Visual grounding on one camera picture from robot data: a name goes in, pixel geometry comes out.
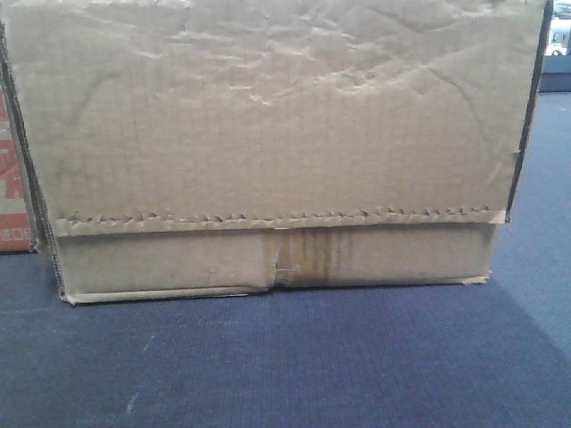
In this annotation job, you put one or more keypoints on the red and white printed box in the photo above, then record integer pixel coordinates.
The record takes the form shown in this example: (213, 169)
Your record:
(17, 232)

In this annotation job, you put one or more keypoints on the grey background furniture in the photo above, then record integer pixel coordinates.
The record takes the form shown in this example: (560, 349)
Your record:
(556, 60)

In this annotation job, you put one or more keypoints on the large brown cardboard box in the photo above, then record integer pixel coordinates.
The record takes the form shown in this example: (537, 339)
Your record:
(202, 148)

